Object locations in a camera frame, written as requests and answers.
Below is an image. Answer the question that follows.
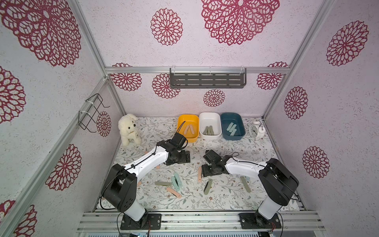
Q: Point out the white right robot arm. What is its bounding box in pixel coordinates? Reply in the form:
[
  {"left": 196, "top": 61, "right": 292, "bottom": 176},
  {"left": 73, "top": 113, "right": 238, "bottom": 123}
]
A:
[{"left": 202, "top": 150, "right": 299, "bottom": 221}]

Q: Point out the mint green fruit knife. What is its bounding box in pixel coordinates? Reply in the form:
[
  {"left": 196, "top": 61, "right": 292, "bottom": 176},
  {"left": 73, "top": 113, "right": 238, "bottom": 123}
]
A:
[
  {"left": 171, "top": 176, "right": 180, "bottom": 192},
  {"left": 227, "top": 122, "right": 234, "bottom": 131},
  {"left": 229, "top": 124, "right": 236, "bottom": 133},
  {"left": 230, "top": 128, "right": 237, "bottom": 136},
  {"left": 174, "top": 173, "right": 183, "bottom": 189}
]

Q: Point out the white plush dog toy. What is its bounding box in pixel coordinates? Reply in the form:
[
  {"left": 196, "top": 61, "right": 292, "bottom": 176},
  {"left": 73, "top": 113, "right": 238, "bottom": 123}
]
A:
[{"left": 118, "top": 114, "right": 142, "bottom": 148}]

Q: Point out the white alarm clock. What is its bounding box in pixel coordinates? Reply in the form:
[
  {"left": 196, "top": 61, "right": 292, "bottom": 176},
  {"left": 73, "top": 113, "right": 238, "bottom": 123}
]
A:
[{"left": 249, "top": 119, "right": 265, "bottom": 140}]

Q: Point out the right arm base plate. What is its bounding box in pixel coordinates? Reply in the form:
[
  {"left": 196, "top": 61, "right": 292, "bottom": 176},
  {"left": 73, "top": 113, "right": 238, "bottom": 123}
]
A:
[{"left": 238, "top": 212, "right": 282, "bottom": 230}]

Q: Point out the grey wall shelf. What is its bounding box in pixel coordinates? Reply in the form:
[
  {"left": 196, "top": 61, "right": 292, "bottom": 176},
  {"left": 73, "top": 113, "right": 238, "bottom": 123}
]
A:
[{"left": 169, "top": 68, "right": 247, "bottom": 89}]

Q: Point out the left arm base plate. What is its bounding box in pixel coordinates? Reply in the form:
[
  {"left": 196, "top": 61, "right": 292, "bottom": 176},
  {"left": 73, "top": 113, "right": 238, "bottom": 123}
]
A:
[{"left": 120, "top": 212, "right": 162, "bottom": 230}]

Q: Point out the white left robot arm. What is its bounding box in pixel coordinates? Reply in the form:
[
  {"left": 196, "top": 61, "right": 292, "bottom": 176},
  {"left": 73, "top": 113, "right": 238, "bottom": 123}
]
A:
[{"left": 101, "top": 132, "right": 190, "bottom": 222}]

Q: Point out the dark teal storage box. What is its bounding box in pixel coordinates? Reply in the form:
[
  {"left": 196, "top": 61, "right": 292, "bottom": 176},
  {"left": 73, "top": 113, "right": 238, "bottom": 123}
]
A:
[{"left": 221, "top": 112, "right": 246, "bottom": 141}]

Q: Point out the yellow storage box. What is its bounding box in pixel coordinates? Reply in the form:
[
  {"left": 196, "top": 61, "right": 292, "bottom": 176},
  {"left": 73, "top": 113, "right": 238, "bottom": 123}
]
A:
[{"left": 177, "top": 114, "right": 199, "bottom": 143}]

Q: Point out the white storage box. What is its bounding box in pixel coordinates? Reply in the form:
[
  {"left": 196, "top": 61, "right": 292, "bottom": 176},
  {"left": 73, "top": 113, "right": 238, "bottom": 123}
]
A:
[{"left": 199, "top": 112, "right": 222, "bottom": 140}]

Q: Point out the black wire wall rack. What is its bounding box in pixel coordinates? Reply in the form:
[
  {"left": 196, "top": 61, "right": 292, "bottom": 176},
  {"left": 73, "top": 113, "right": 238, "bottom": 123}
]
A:
[{"left": 78, "top": 93, "right": 109, "bottom": 133}]

